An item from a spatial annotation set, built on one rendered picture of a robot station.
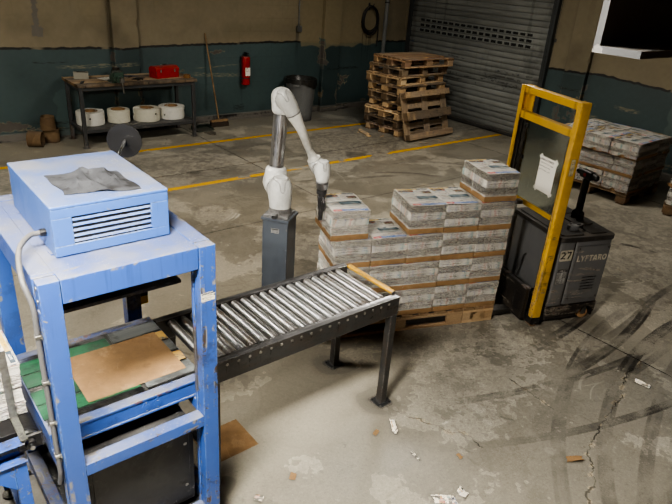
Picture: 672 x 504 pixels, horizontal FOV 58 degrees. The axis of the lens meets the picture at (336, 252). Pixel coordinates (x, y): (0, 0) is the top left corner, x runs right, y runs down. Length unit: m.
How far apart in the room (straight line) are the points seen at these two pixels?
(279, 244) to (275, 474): 1.56
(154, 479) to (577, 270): 3.65
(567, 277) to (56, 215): 4.06
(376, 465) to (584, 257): 2.57
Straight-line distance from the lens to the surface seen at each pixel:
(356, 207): 4.30
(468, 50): 12.34
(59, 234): 2.41
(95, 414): 2.86
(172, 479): 3.19
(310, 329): 3.31
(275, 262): 4.32
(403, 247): 4.53
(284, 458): 3.70
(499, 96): 11.91
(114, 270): 2.34
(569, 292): 5.40
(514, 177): 4.77
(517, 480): 3.85
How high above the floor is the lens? 2.58
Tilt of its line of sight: 25 degrees down
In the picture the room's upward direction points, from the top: 4 degrees clockwise
